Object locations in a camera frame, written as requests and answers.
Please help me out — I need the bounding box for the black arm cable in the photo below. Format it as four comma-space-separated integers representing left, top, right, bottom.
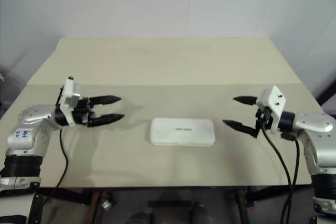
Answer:
40, 84, 70, 208
285, 137, 301, 224

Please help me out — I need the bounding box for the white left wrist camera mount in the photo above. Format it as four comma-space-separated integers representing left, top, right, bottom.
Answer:
59, 76, 82, 127

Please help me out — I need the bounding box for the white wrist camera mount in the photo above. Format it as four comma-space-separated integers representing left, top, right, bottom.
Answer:
59, 76, 82, 127
255, 85, 287, 134

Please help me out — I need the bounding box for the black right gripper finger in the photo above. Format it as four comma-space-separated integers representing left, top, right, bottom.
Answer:
222, 119, 260, 139
233, 95, 257, 106

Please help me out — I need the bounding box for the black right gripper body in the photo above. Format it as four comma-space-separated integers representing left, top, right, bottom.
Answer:
254, 105, 274, 132

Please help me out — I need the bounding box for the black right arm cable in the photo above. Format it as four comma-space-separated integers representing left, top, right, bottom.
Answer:
285, 137, 301, 224

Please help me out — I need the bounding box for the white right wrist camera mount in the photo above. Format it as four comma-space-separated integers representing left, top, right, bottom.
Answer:
255, 85, 287, 134

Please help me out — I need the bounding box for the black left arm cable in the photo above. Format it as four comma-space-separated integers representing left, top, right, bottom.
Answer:
40, 84, 70, 208

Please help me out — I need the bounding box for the white plastic pencil case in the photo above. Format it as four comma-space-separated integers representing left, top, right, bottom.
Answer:
150, 117, 215, 147

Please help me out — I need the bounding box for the rusty brown table leg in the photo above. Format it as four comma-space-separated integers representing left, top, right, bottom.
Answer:
90, 191, 109, 224
235, 190, 249, 224

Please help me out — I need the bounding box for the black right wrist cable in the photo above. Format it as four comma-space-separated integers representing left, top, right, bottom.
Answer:
261, 108, 292, 224

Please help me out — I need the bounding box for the black table frame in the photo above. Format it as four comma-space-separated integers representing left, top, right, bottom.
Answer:
34, 184, 314, 224

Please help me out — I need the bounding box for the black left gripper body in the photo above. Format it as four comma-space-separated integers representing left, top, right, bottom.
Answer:
70, 98, 95, 128

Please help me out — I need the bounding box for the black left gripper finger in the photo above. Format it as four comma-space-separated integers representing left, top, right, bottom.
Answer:
87, 113, 125, 129
88, 94, 122, 106

